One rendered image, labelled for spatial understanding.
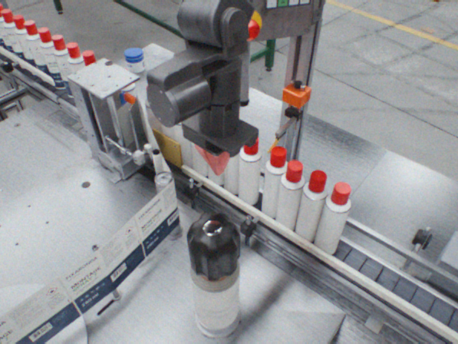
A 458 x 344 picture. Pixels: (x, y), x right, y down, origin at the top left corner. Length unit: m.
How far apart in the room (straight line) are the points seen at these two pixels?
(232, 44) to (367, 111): 2.44
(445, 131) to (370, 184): 1.78
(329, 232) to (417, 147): 1.90
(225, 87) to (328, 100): 2.42
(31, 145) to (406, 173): 1.13
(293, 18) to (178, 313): 0.61
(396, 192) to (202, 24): 0.83
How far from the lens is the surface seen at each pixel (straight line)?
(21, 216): 1.10
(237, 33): 0.48
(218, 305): 0.71
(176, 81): 0.47
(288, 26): 0.79
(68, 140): 1.34
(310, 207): 0.84
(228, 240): 0.57
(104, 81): 0.97
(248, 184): 0.93
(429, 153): 2.70
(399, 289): 0.94
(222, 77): 0.50
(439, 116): 3.04
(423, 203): 1.18
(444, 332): 0.89
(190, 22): 0.50
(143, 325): 0.85
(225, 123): 0.55
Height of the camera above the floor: 1.65
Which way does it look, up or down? 46 degrees down
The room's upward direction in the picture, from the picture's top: straight up
